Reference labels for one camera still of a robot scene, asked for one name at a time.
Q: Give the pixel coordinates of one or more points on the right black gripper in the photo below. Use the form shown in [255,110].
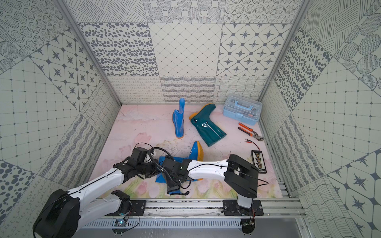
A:
[167,177]

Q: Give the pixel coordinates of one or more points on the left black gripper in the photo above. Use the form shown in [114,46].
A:
[146,166]

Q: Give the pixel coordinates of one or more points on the grey blue microfibre cloth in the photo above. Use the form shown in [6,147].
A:
[176,190]

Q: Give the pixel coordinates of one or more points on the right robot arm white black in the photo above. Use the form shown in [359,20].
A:
[238,173]

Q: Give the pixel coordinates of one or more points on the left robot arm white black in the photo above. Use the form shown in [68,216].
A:
[65,212]

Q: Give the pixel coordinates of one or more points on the green rubber boot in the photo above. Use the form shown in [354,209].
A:
[208,130]

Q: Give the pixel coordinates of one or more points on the light blue plastic toolbox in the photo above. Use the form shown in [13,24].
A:
[242,109]

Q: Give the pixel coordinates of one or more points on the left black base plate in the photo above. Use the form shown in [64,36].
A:
[129,208]

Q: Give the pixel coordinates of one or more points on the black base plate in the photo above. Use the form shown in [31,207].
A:
[231,208]
[129,208]

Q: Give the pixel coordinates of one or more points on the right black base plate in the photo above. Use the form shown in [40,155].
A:
[231,208]

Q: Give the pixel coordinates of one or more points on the orange handled pliers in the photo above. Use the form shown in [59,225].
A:
[250,132]

